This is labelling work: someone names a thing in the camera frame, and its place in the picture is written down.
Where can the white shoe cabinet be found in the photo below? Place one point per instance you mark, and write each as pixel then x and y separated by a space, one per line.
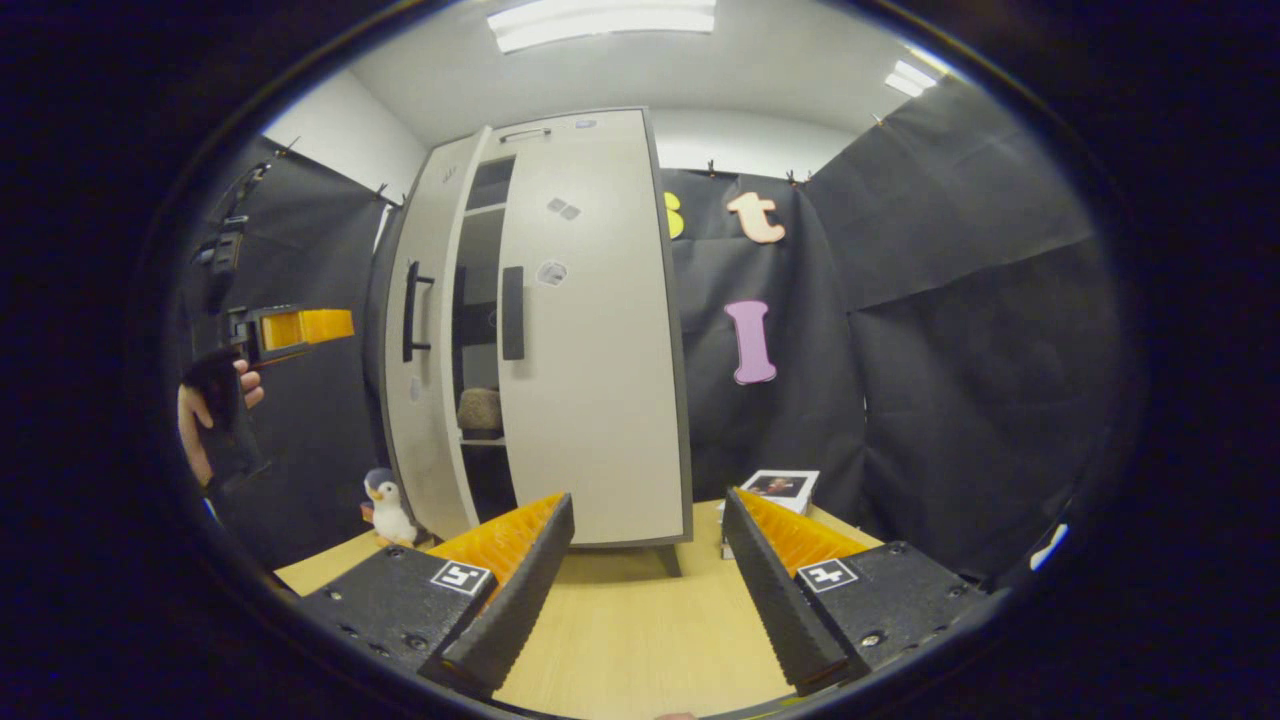
pixel 600 125

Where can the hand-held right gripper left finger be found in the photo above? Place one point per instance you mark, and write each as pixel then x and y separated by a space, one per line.
pixel 530 585

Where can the large ceiling light panel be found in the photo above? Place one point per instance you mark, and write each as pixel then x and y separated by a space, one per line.
pixel 600 22

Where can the penguin plush toy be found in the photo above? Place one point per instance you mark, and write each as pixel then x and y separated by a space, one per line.
pixel 390 510

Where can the black backdrop cloth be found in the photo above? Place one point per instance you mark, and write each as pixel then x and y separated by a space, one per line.
pixel 950 400

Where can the white book with dark picture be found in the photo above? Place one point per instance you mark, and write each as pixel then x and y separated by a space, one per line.
pixel 782 488

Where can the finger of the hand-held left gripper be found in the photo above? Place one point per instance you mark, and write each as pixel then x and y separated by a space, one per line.
pixel 320 325

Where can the small ceiling light panel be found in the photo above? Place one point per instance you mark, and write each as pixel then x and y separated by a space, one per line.
pixel 912 78

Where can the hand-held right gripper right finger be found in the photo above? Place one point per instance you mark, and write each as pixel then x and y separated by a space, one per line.
pixel 775 590

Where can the brown fuzzy shoe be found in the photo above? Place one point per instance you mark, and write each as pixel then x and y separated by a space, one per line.
pixel 481 410

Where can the white shoe cabinet door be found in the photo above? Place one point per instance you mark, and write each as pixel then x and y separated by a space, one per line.
pixel 425 400
pixel 600 400

